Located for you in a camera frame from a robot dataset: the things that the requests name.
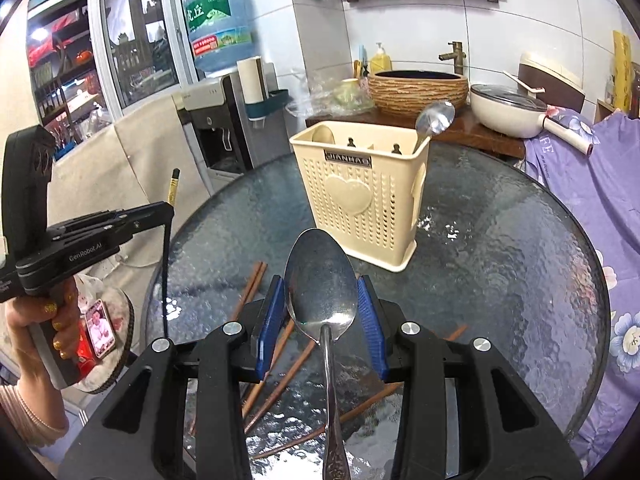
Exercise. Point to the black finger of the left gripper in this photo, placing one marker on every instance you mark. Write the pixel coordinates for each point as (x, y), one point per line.
(143, 218)

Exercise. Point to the brass faucet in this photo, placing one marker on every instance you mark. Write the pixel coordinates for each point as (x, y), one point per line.
(456, 55)

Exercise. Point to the beige fabric cover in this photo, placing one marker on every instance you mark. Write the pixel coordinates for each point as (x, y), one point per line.
(129, 164)

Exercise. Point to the phone with pink case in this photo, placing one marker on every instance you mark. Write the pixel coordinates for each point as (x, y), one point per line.
(100, 330)

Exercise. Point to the round steel spoon wooden handle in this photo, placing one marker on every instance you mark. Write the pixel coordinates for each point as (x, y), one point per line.
(435, 119)

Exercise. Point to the yellow soap bottle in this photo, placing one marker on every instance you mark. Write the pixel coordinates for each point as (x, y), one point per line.
(380, 61)

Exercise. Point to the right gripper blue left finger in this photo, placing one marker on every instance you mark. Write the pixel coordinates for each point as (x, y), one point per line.
(267, 327)

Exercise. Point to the clear plastic bag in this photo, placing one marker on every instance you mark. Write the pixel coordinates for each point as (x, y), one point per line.
(329, 96)

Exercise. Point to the blue water jug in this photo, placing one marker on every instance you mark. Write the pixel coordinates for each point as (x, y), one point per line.
(219, 33)

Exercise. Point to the grey water dispenser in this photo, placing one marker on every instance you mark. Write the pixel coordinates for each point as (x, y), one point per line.
(226, 143)

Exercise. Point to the silver oval metal spoon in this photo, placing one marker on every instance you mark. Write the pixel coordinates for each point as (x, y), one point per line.
(322, 299)

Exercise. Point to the cream pan with lid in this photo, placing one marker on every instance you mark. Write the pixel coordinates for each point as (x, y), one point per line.
(521, 117)

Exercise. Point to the woven brown basin sink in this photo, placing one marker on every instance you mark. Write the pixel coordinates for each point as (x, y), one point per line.
(408, 92)

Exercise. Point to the cream plastic utensil holder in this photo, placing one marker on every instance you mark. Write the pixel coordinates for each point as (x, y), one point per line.
(364, 185)

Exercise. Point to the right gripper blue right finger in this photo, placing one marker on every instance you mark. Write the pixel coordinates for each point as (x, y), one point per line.
(372, 329)

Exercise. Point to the white paper cup stack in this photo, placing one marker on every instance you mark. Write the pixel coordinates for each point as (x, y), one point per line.
(252, 79)

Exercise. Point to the purple floral cloth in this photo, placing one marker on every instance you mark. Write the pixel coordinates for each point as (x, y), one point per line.
(602, 191)

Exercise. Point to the left hand yellow nails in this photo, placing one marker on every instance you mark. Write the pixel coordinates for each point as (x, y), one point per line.
(44, 333)

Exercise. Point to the brown white rice cooker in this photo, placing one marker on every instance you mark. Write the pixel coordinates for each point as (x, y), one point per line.
(561, 86)

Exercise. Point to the round glass table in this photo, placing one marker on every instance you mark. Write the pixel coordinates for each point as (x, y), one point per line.
(498, 257)

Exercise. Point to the black chopstick gold band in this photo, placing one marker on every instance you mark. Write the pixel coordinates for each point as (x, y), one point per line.
(171, 200)

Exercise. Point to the yellow foil roll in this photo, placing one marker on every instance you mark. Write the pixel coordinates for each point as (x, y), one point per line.
(622, 71)

